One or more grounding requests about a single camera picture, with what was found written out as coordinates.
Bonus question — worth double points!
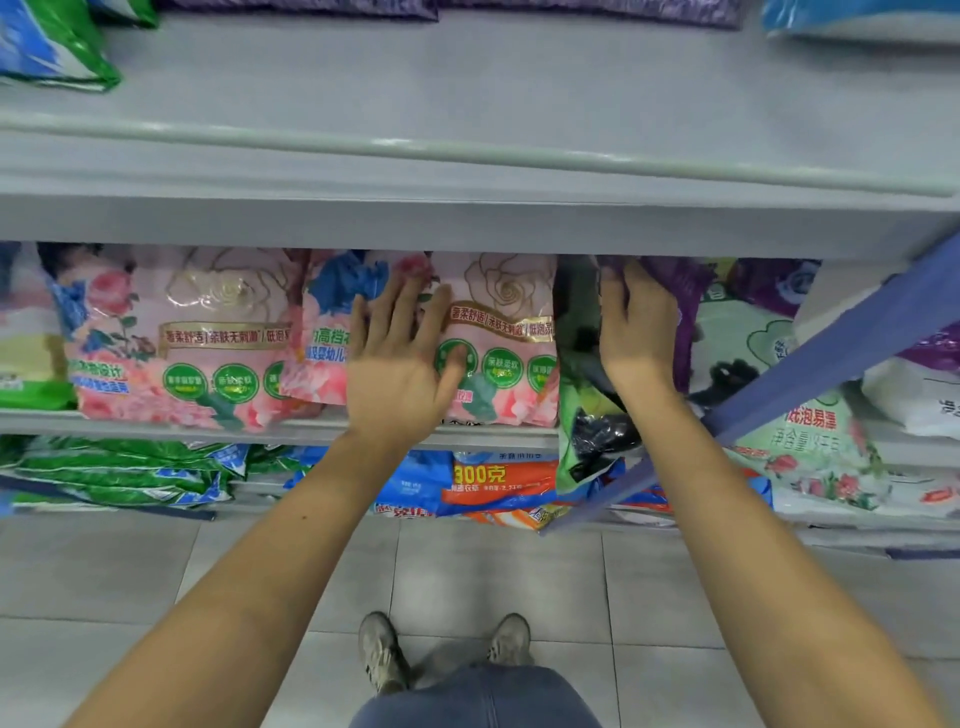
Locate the person's right hand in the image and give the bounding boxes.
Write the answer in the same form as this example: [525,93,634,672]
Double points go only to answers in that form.
[598,260,688,406]

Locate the person's left hand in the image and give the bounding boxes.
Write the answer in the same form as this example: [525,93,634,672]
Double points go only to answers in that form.
[344,273,470,455]

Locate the small dark purple detergent bag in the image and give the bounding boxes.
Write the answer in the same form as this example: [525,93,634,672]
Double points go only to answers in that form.
[598,253,715,397]

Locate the green leaf-print detergent bag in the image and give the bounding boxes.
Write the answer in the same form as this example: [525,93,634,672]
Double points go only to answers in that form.
[553,253,644,498]

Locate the panda pale green bag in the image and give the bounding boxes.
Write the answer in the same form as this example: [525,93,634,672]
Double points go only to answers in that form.
[688,298,888,513]

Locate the grey blue-framed shelf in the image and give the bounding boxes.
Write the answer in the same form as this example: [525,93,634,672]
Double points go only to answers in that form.
[0,0,960,560]

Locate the white washing powder bags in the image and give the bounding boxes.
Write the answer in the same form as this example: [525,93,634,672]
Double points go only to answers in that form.
[860,358,960,442]

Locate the purple lavender bag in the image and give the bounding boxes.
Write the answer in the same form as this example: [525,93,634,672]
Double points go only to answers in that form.
[159,0,442,24]
[440,0,745,31]

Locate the blue white detergent bag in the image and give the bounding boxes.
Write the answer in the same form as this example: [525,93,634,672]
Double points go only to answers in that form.
[759,0,960,44]

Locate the green Ariel bag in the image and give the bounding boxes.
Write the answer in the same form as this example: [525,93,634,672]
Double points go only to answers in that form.
[0,0,123,94]

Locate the person's right forearm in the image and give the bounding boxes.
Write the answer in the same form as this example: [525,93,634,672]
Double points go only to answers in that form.
[613,380,948,728]

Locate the person's left forearm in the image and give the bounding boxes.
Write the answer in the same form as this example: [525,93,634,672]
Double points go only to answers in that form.
[62,429,400,728]

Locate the person's left grey shoe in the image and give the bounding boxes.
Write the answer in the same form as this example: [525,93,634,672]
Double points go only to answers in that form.
[356,609,412,697]

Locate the person's grey shoe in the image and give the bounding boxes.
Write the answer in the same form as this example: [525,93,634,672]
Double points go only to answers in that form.
[356,609,412,697]
[485,611,535,670]

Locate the person's right grey shoe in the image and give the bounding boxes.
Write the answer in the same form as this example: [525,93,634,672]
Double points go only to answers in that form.
[485,611,535,670]

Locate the person's blue jeans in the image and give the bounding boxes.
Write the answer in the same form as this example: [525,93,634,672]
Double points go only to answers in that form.
[347,637,603,728]

